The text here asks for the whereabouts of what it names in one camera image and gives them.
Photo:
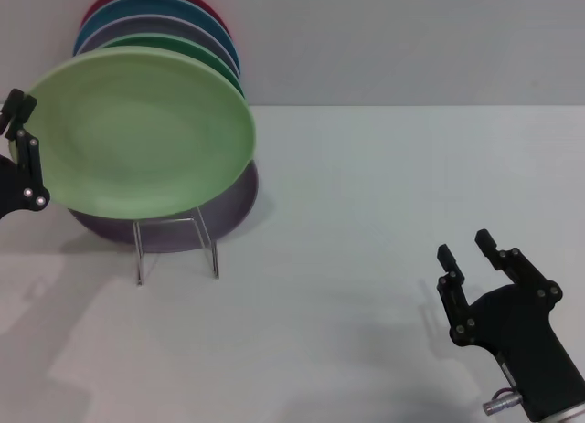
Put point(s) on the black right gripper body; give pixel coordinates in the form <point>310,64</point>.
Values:
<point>525,345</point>

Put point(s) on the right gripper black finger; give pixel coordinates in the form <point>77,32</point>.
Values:
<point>521,270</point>
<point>457,304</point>

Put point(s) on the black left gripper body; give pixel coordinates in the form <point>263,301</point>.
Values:
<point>9,187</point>

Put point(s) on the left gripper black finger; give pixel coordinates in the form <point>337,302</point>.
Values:
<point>32,167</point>
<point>10,110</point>

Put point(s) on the light green plate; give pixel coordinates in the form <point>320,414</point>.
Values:
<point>137,135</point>

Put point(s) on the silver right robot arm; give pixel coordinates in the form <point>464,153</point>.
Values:
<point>573,417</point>

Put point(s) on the grey purple plate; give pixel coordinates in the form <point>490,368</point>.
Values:
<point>160,26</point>

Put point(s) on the teal blue plate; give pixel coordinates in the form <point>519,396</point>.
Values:
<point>160,7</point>

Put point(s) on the dark green plate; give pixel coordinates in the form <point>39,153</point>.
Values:
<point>183,46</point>

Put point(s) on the lilac plate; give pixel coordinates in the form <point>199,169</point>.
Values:
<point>219,217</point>

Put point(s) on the clear acrylic plate rack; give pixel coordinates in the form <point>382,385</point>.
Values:
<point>215,258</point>

